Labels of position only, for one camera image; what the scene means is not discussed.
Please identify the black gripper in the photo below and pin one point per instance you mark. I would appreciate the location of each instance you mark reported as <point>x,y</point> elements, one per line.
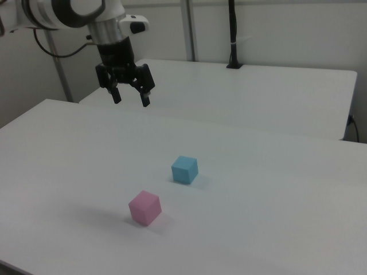
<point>117,55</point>

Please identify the blue cube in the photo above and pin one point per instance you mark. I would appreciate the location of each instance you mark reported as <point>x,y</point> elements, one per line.
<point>183,170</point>

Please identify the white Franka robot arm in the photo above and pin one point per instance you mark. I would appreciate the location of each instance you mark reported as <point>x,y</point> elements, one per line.
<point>71,11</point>

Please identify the pink cube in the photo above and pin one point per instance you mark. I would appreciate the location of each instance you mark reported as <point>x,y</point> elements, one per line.
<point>143,209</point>

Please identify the white side table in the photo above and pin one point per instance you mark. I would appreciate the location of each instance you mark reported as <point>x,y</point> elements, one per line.
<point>229,94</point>

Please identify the aluminium frame post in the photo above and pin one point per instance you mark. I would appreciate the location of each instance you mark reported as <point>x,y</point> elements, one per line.
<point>60,68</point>
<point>189,28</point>

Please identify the black camera pole with base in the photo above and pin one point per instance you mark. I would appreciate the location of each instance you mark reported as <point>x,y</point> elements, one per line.
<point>233,28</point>

